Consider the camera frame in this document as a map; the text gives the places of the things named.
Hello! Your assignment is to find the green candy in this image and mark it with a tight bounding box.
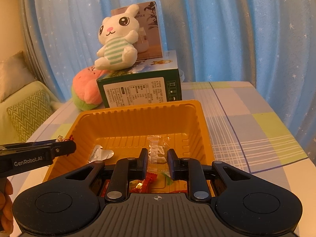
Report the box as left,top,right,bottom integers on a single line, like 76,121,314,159
160,171,173,186

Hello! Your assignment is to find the red long candy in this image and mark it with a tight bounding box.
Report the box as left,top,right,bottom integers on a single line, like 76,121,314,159
130,172,157,193

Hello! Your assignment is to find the clear brown candy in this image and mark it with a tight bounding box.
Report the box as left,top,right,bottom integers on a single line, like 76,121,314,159
147,135,171,165

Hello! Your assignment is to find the large red packet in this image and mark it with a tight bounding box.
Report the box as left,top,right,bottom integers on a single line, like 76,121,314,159
90,179,110,197

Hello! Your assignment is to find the red patterned candy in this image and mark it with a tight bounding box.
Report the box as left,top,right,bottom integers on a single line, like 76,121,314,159
56,135,74,142

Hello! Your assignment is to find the silver snack pouch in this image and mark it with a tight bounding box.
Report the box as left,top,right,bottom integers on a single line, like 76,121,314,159
88,144,114,163

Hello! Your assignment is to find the left hand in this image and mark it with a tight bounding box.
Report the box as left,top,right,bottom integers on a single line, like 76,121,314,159
0,178,13,236

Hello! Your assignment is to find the light green sofa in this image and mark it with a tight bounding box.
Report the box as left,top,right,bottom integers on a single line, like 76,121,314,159
0,81,62,144

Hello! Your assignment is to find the orange plastic tray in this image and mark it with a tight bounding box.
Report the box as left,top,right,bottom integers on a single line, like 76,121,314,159
44,100,215,181

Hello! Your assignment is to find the green zigzag cushion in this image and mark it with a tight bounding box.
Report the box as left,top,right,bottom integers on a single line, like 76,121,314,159
6,89,53,142

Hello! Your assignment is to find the checked tablecloth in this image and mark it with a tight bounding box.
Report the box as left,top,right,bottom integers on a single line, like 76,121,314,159
9,80,316,237

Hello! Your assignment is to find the beige cushion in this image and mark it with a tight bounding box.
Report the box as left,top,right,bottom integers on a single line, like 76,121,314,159
0,51,35,102

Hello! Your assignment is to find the pink green plush toy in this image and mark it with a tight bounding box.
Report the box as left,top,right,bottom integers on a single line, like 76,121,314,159
71,66,108,111

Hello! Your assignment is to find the green carton box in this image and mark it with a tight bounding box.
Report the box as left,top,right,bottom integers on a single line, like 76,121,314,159
97,50,184,108

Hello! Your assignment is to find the brown picture box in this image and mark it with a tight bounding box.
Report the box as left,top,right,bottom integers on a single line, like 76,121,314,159
110,0,164,61

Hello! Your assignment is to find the white bunny plush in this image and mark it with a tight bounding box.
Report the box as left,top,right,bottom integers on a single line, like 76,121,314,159
94,4,139,71

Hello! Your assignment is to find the blue star curtain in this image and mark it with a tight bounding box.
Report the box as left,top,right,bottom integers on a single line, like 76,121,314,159
19,0,315,161

